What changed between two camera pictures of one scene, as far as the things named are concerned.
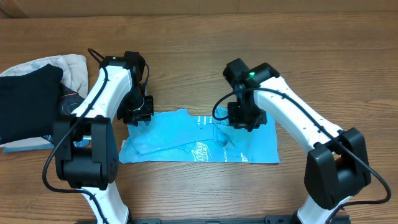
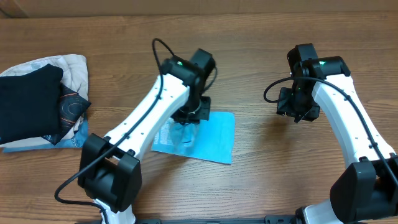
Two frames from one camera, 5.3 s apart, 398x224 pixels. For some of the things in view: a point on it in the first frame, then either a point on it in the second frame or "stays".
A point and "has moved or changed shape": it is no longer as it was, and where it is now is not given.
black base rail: (273, 219) stays
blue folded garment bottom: (83, 142) stays
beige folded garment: (75, 76) stays
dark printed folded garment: (69, 100) stays
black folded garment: (29, 104) stays
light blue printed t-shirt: (181, 136) has moved or changed shape
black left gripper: (146, 113) -> (204, 112)
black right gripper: (236, 122) -> (284, 107)
